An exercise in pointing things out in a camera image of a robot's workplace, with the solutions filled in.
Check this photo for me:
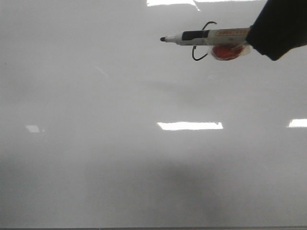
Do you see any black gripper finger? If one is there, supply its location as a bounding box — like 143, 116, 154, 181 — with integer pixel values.
246, 0, 307, 61

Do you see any white black whiteboard marker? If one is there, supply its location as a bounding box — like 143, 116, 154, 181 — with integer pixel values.
160, 28, 250, 46

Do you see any white whiteboard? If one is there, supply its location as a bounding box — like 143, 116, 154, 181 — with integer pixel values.
0, 0, 307, 228

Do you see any red round magnet on marker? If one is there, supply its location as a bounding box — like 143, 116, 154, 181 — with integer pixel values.
210, 45, 250, 61

